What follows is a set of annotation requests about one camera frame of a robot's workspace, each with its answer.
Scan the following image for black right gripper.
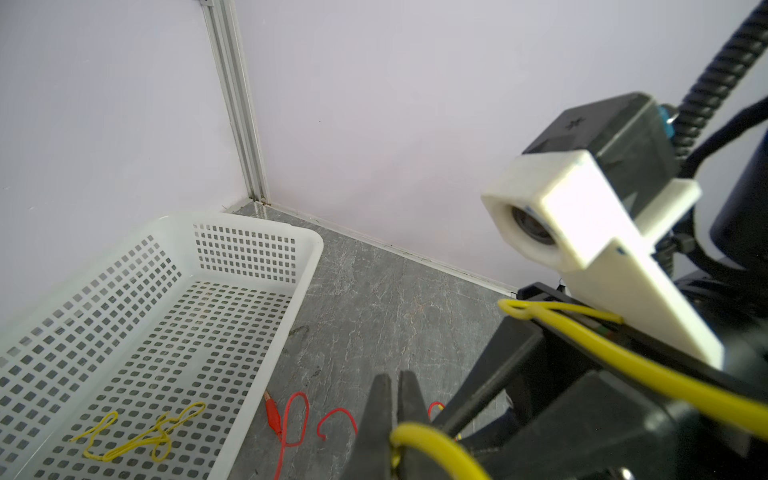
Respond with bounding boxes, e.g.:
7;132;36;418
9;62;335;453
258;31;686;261
434;281;767;479

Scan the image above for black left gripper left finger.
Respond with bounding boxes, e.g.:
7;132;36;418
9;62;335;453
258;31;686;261
341;373;393;480

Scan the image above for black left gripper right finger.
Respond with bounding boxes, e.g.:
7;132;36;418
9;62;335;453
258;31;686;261
397;371;450;479

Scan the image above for red cable with clip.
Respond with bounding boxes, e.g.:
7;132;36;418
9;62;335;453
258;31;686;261
262;389;446;480

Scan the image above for yellow cable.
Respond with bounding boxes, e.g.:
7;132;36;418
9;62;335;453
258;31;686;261
70;298;768;480

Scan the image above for white basket back right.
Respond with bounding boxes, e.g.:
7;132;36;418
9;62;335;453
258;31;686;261
1;213;324;479

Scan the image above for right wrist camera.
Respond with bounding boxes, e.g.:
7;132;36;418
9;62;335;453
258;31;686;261
481;92;725;369

